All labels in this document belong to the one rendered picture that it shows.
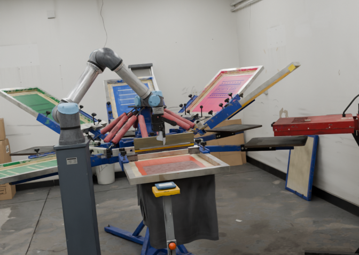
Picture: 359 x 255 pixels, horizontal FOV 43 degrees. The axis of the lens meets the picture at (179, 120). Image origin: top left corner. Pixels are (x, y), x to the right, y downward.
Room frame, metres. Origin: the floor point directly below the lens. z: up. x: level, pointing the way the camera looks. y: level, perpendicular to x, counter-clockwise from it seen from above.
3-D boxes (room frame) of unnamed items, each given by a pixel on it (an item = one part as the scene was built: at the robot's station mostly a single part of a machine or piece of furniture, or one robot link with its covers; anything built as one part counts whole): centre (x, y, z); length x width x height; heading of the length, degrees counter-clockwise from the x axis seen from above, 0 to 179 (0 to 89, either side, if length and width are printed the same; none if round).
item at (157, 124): (3.06, 0.14, 1.23); 0.09 x 0.08 x 0.12; 101
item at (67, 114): (2.65, 0.64, 1.37); 0.13 x 0.12 x 0.14; 28
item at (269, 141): (3.76, -0.34, 0.91); 1.34 x 0.40 x 0.08; 71
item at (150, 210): (2.66, 0.04, 0.74); 0.45 x 0.03 x 0.43; 101
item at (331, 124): (3.51, -1.05, 1.06); 0.61 x 0.46 x 0.12; 71
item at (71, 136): (2.64, 0.63, 1.25); 0.15 x 0.15 x 0.10
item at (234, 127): (4.42, -0.22, 0.91); 1.34 x 0.40 x 0.08; 131
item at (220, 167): (2.95, 0.09, 0.97); 0.79 x 0.58 x 0.04; 11
